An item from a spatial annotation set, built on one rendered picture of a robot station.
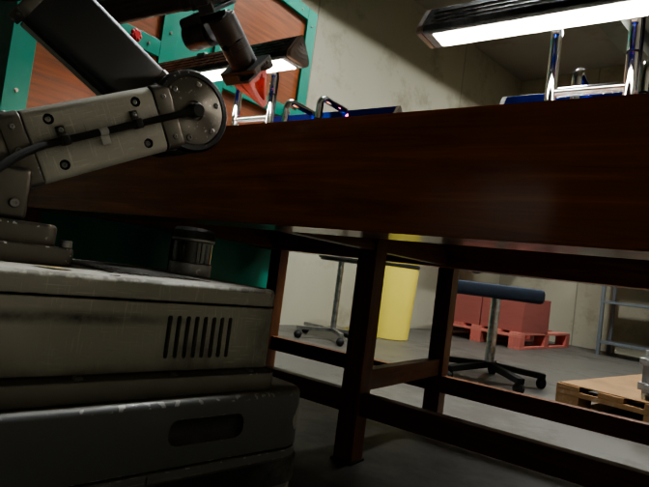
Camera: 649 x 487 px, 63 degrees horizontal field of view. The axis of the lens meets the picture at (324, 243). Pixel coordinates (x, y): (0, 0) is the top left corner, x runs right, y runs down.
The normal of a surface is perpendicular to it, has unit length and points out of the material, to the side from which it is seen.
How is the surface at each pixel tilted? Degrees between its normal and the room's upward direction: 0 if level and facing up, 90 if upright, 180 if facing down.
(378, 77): 90
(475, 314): 90
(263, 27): 90
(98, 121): 90
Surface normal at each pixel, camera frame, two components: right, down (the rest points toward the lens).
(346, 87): 0.69, 0.05
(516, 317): -0.70, -0.13
